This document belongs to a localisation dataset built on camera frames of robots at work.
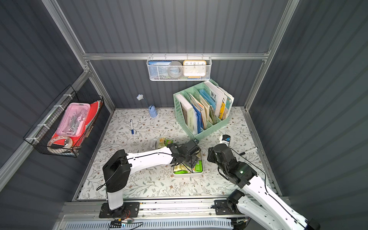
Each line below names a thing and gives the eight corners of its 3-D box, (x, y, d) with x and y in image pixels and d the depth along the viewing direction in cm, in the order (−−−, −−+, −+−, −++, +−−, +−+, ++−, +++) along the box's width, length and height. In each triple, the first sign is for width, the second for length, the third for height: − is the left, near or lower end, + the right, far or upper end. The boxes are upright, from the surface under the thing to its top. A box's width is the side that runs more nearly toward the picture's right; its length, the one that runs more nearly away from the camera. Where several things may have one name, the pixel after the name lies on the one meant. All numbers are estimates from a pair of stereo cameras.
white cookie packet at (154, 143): (148, 149, 99) (147, 147, 97) (150, 140, 104) (149, 138, 102) (158, 149, 99) (157, 147, 97) (159, 140, 104) (159, 138, 102)
